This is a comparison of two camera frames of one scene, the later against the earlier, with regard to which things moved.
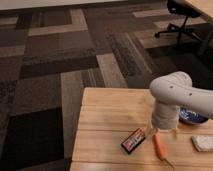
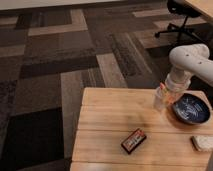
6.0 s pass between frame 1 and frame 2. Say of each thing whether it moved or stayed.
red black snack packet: stayed
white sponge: stayed
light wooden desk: stayed
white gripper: moved
